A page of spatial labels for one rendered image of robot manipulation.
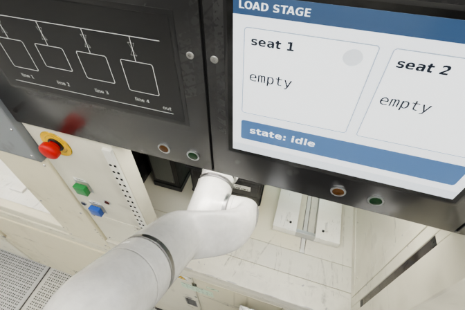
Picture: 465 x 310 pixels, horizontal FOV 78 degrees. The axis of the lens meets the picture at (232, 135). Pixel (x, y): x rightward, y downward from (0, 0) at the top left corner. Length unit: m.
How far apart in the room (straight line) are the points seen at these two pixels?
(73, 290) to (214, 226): 0.25
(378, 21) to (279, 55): 0.09
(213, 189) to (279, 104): 0.35
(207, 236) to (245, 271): 0.45
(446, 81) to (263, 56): 0.17
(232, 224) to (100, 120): 0.28
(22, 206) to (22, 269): 0.98
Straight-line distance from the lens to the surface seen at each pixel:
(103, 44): 0.40
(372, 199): 0.45
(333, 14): 0.28
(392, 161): 0.39
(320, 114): 0.34
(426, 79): 0.32
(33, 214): 1.27
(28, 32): 0.47
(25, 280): 2.21
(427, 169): 0.40
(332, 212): 1.06
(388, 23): 0.29
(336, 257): 1.03
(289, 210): 1.03
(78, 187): 0.76
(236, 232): 0.55
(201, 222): 0.51
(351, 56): 0.30
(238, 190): 0.87
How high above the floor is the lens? 1.78
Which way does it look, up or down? 46 degrees down
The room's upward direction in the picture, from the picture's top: straight up
